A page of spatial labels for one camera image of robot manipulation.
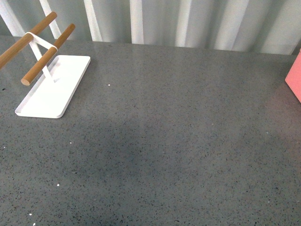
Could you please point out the white towel rack stand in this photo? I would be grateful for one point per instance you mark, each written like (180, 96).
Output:
(61, 74)

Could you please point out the pink box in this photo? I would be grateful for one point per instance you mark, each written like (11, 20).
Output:
(293, 78)

